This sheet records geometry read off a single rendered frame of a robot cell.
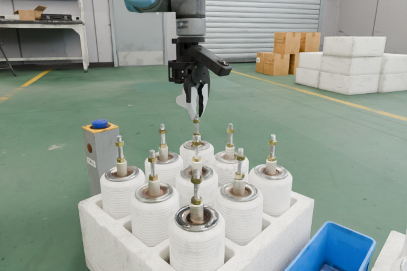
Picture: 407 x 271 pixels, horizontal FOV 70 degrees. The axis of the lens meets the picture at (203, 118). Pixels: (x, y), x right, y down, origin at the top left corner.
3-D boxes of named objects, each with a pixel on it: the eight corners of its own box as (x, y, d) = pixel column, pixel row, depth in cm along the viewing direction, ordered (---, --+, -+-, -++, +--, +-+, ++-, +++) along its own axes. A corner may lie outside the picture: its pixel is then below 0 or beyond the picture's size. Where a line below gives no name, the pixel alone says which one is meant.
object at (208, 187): (204, 261, 64) (204, 187, 59) (169, 245, 68) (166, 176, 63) (223, 236, 71) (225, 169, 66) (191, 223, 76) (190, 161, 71)
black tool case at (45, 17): (42, 21, 453) (41, 15, 450) (71, 22, 471) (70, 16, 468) (41, 20, 424) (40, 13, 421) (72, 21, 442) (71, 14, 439)
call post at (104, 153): (105, 238, 81) (93, 133, 72) (93, 227, 86) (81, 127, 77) (127, 226, 86) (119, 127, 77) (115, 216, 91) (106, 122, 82)
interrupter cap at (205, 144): (199, 140, 86) (199, 137, 86) (215, 147, 80) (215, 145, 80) (178, 145, 82) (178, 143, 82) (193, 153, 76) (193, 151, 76)
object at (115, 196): (117, 262, 63) (109, 189, 58) (100, 239, 70) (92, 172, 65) (155, 243, 69) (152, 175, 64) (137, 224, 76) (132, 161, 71)
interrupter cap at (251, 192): (248, 181, 62) (248, 178, 61) (265, 199, 55) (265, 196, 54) (214, 186, 59) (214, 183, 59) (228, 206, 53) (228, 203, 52)
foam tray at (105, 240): (197, 398, 45) (197, 309, 40) (85, 266, 71) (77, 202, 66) (307, 262, 72) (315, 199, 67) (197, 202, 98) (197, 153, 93)
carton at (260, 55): (271, 70, 473) (272, 51, 465) (279, 72, 451) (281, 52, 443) (255, 71, 464) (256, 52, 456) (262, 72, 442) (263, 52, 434)
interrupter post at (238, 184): (241, 189, 59) (242, 174, 58) (247, 195, 56) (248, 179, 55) (231, 190, 58) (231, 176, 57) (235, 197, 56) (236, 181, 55)
